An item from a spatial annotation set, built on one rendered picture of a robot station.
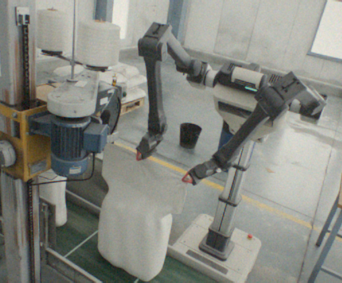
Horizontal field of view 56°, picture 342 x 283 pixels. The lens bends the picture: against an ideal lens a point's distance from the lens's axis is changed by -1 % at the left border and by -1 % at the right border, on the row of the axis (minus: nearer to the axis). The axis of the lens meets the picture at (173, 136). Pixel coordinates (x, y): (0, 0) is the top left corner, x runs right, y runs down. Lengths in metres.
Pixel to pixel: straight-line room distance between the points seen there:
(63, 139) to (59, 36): 0.45
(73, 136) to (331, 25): 8.36
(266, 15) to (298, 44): 1.15
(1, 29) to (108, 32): 0.38
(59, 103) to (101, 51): 0.25
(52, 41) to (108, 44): 0.29
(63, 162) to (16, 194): 0.32
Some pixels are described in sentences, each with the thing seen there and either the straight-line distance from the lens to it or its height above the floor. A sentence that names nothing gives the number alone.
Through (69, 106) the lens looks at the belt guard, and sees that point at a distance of 1.23.
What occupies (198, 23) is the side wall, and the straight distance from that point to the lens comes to 10.14.
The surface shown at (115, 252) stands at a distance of 1.92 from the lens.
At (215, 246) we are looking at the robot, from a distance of 2.35.
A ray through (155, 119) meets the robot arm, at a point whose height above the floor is 1.31.
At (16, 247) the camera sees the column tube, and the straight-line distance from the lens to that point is 1.81.
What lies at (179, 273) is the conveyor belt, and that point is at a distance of 2.03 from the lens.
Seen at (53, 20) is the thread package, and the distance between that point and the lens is 1.48.
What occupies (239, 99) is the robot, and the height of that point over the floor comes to 1.40.
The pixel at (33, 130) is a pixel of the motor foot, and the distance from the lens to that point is 1.41.
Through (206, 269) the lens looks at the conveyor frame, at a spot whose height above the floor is 0.40.
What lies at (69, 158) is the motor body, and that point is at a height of 1.18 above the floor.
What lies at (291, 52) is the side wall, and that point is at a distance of 9.37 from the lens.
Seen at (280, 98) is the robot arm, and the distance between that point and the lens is 1.11.
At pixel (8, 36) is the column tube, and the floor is 1.61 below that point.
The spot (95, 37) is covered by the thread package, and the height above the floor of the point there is 1.64.
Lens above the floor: 1.86
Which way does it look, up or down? 24 degrees down
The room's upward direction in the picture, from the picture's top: 10 degrees clockwise
